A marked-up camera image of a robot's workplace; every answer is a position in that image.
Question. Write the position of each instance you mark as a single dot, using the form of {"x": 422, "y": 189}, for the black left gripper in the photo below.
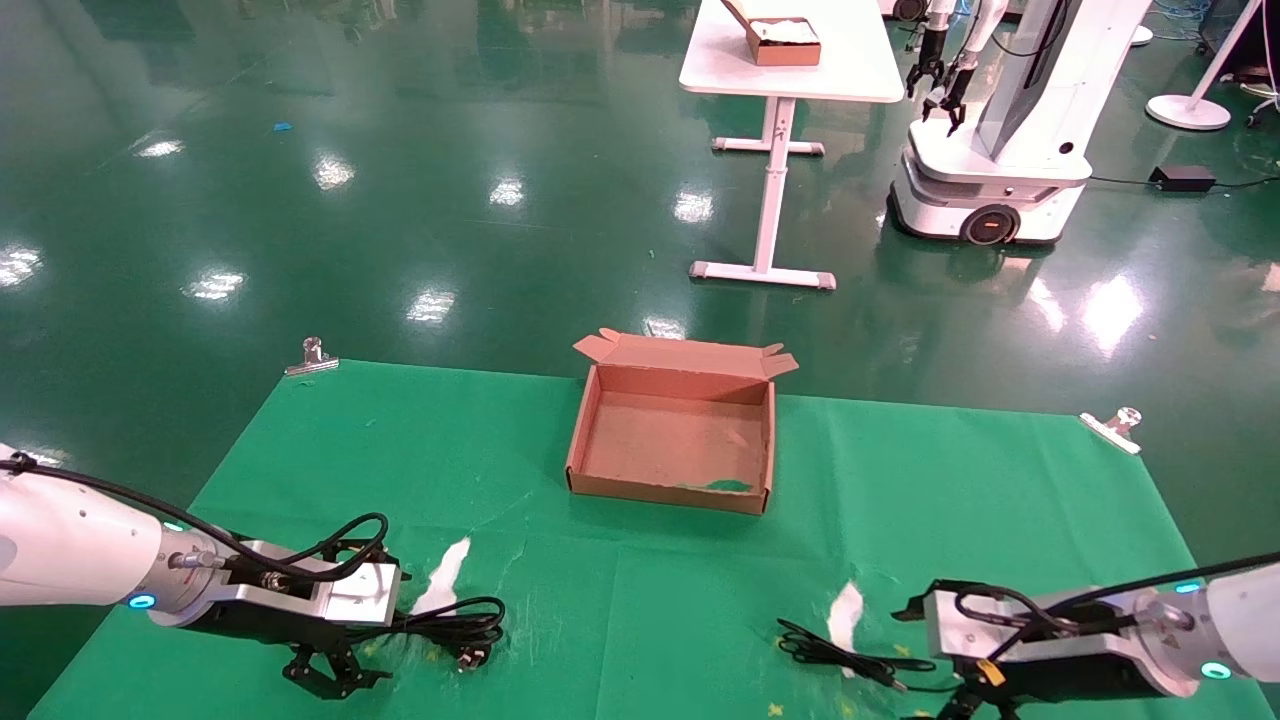
{"x": 270, "y": 628}

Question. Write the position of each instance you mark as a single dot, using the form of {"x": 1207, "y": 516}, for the black power adapter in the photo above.
{"x": 1182, "y": 178}

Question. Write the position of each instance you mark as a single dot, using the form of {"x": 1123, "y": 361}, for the silver binder clip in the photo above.
{"x": 312, "y": 362}
{"x": 1112, "y": 428}

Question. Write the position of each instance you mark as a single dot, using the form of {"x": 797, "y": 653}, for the green table cloth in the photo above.
{"x": 620, "y": 600}

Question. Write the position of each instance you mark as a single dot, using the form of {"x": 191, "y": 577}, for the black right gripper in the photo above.
{"x": 1060, "y": 678}

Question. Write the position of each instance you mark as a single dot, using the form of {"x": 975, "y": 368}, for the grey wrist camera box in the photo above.
{"x": 945, "y": 620}
{"x": 350, "y": 595}

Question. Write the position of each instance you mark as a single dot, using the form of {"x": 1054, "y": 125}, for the white standing desk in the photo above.
{"x": 830, "y": 70}

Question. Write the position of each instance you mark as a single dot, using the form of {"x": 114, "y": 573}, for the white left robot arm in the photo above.
{"x": 70, "y": 545}

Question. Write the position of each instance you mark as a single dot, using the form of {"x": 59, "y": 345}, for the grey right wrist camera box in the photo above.
{"x": 945, "y": 620}

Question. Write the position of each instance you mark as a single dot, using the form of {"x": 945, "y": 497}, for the small brown cardboard box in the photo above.
{"x": 785, "y": 50}

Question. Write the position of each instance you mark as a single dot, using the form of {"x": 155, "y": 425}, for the white floor stand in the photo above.
{"x": 1187, "y": 112}

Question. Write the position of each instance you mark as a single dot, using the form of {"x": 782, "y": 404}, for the open brown cardboard box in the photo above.
{"x": 660, "y": 440}

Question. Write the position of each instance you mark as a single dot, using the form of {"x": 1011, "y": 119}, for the black gripper of white robot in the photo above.
{"x": 952, "y": 95}
{"x": 925, "y": 70}

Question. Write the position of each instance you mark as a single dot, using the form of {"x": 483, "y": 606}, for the white wheeled robot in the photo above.
{"x": 1000, "y": 180}

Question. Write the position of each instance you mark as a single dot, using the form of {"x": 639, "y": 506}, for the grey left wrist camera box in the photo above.
{"x": 350, "y": 595}

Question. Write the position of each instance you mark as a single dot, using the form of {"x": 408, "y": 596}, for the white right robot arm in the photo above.
{"x": 1240, "y": 620}

